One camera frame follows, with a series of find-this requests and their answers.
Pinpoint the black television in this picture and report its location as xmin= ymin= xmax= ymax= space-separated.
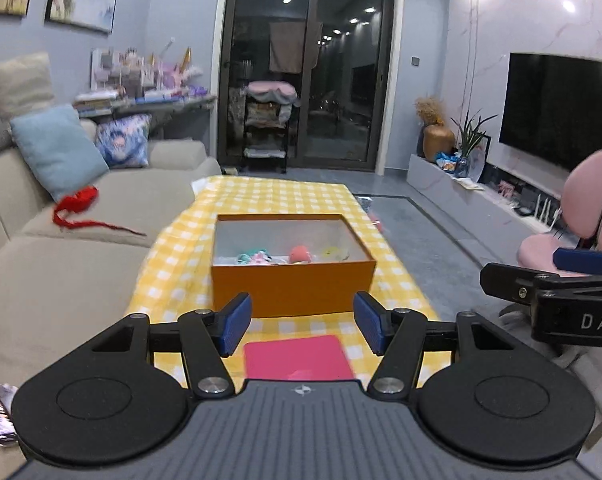
xmin=499 ymin=53 xmax=602 ymax=170

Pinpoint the blue patterned cushion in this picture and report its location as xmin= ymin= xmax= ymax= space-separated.
xmin=95 ymin=114 xmax=151 ymax=169

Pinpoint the teal plush toy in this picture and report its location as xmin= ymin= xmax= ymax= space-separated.
xmin=236 ymin=249 xmax=289 ymax=266

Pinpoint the light blue cushion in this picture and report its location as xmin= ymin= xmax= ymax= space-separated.
xmin=10 ymin=104 xmax=109 ymax=202

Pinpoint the white router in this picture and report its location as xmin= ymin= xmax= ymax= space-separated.
xmin=524 ymin=193 xmax=561 ymax=233

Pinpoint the gold vase with dried flowers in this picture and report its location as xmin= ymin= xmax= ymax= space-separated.
xmin=415 ymin=96 xmax=456 ymax=162

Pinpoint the pink office chair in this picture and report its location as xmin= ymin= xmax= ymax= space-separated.
xmin=517 ymin=150 xmax=602 ymax=278

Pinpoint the white tv cabinet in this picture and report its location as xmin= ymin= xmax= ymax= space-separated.
xmin=407 ymin=155 xmax=576 ymax=264

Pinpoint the beige cushion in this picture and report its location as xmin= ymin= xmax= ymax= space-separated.
xmin=0 ymin=52 xmax=56 ymax=122

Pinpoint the red ribbon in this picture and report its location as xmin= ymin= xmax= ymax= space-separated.
xmin=52 ymin=185 xmax=144 ymax=236

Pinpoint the black shelf rack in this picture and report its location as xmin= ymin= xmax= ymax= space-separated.
xmin=241 ymin=80 xmax=300 ymax=174

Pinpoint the green potted plant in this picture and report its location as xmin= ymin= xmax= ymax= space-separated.
xmin=452 ymin=113 xmax=496 ymax=178

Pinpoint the beige sofa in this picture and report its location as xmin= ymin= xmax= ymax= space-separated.
xmin=0 ymin=120 xmax=220 ymax=404

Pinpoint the orange cardboard box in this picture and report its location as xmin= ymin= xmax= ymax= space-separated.
xmin=211 ymin=214 xmax=377 ymax=318

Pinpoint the pink ball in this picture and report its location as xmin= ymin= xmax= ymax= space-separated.
xmin=289 ymin=245 xmax=313 ymax=264

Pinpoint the cluttered side desk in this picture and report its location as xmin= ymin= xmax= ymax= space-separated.
xmin=73 ymin=38 xmax=217 ymax=136

